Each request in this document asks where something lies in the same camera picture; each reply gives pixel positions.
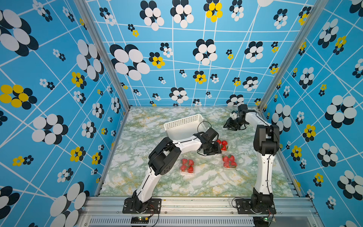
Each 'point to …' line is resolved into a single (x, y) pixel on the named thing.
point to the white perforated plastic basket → (185, 128)
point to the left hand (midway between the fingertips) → (222, 152)
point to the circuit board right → (270, 219)
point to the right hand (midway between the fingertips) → (228, 126)
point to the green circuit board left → (139, 220)
